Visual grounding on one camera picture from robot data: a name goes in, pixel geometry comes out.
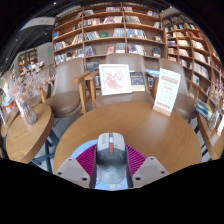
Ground light blue books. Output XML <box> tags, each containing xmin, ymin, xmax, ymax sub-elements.
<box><xmin>144</xmin><ymin>68</ymin><xmax>161</xmax><ymax>79</ymax></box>

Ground glass vase with pink flowers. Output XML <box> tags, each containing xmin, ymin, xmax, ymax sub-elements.
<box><xmin>8</xmin><ymin>64</ymin><xmax>56</xmax><ymax>126</ymax></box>

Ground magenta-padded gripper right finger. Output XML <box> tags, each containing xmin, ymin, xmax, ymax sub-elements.
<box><xmin>125</xmin><ymin>143</ymin><xmax>170</xmax><ymax>189</ymax></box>

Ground round wooden side table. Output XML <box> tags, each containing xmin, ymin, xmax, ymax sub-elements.
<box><xmin>196</xmin><ymin>111</ymin><xmax>224</xmax><ymax>161</ymax></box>
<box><xmin>5</xmin><ymin>102</ymin><xmax>55</xmax><ymax>164</ymax></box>

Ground dark cover book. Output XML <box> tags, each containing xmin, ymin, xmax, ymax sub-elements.
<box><xmin>129</xmin><ymin>70</ymin><xmax>147</xmax><ymax>93</ymax></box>

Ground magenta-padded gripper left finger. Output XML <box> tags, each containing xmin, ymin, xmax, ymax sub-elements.
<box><xmin>54</xmin><ymin>143</ymin><xmax>98</xmax><ymax>189</ymax></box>

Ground wide wooden bookshelf unit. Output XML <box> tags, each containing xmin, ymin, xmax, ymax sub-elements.
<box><xmin>51</xmin><ymin>3</ymin><xmax>166</xmax><ymax>66</ymax></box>

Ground white sign on wooden base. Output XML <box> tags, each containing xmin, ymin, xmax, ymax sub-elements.
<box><xmin>152</xmin><ymin>67</ymin><xmax>182</xmax><ymax>118</ymax></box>

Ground white framed pink print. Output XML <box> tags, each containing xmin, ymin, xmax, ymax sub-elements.
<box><xmin>98</xmin><ymin>63</ymin><xmax>133</xmax><ymax>97</ymax></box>

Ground small white table sign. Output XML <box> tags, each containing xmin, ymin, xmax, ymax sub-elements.
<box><xmin>216</xmin><ymin>113</ymin><xmax>224</xmax><ymax>138</ymax></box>

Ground grey computer mouse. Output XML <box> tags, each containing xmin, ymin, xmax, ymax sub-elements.
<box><xmin>95</xmin><ymin>132</ymin><xmax>128</xmax><ymax>185</ymax></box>

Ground small distant bookshelf unit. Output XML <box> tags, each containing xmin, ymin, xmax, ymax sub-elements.
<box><xmin>18</xmin><ymin>49</ymin><xmax>39</xmax><ymax>76</ymax></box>

